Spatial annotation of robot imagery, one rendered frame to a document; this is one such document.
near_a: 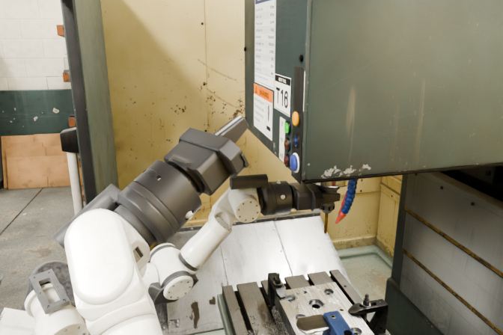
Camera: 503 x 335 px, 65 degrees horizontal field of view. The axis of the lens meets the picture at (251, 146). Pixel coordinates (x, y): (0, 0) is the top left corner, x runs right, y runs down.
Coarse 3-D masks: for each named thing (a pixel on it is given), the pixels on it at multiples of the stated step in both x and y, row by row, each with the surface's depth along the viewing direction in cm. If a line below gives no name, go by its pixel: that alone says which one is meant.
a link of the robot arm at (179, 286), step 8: (160, 248) 103; (152, 264) 100; (152, 272) 97; (144, 280) 95; (152, 280) 96; (176, 280) 95; (184, 280) 97; (192, 280) 99; (152, 288) 95; (160, 288) 95; (168, 288) 95; (176, 288) 96; (184, 288) 98; (152, 296) 95; (160, 296) 96; (168, 296) 96; (176, 296) 98
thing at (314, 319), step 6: (300, 318) 93; (306, 318) 93; (312, 318) 93; (318, 318) 93; (300, 324) 91; (306, 324) 91; (312, 324) 91; (318, 324) 91; (324, 324) 91; (300, 330) 90; (306, 330) 89; (312, 330) 89; (318, 330) 90; (324, 330) 90
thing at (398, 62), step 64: (320, 0) 61; (384, 0) 63; (448, 0) 66; (320, 64) 64; (384, 64) 66; (448, 64) 69; (256, 128) 97; (320, 128) 67; (384, 128) 70; (448, 128) 73
